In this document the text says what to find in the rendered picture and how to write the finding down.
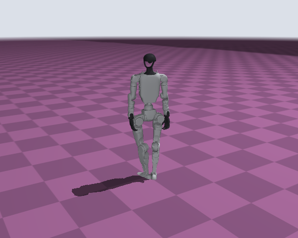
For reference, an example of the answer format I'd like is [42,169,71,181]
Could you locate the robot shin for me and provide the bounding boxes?
[152,143,160,175]
[138,145,149,175]

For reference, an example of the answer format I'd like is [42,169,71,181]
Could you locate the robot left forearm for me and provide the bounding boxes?
[128,94,135,117]

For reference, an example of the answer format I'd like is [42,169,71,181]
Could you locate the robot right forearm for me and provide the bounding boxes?
[162,97,169,116]

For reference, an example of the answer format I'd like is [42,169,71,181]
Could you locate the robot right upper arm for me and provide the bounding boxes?
[160,74,168,99]

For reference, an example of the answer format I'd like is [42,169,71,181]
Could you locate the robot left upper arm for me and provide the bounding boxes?
[130,74,140,100]

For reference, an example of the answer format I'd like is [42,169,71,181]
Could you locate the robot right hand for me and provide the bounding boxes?
[162,111,170,130]

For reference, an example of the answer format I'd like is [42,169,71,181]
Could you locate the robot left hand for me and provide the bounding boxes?
[128,114,137,131]

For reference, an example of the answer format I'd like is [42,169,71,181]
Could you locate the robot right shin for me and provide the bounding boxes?
[152,143,160,175]

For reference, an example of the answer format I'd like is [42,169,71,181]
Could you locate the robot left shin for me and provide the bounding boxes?
[138,145,149,175]

